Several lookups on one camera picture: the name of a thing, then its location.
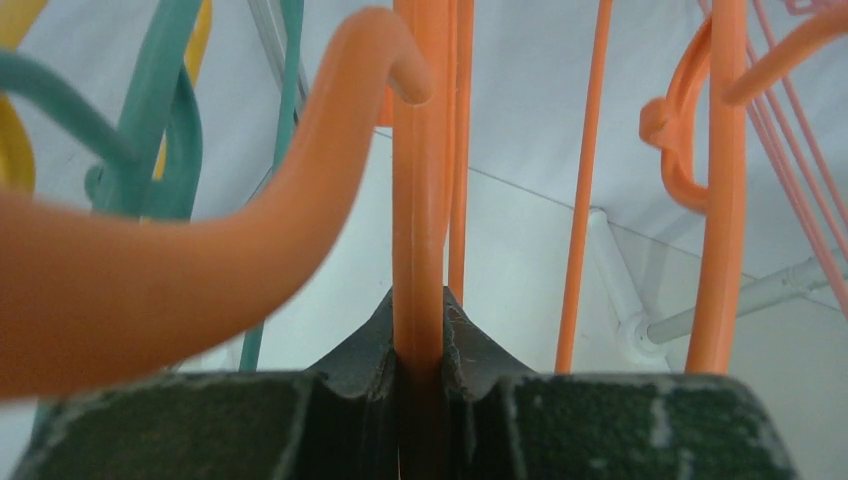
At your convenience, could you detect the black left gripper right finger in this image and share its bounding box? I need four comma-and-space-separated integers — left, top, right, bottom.
443, 293, 799, 479

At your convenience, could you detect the pink wire hanger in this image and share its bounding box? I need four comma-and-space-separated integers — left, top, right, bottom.
744, 31, 847, 313
780, 68, 847, 257
783, 0, 847, 16

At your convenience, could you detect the yellow plastic hanger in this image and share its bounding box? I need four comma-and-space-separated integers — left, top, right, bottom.
1, 1, 213, 193

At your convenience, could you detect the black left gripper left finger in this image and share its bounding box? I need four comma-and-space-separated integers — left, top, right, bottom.
13, 297, 398, 479

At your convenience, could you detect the teal plastic hanger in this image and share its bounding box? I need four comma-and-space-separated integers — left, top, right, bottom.
1, 1, 305, 397

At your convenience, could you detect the white rack right post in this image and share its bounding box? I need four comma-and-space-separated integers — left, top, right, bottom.
636, 257, 830, 345

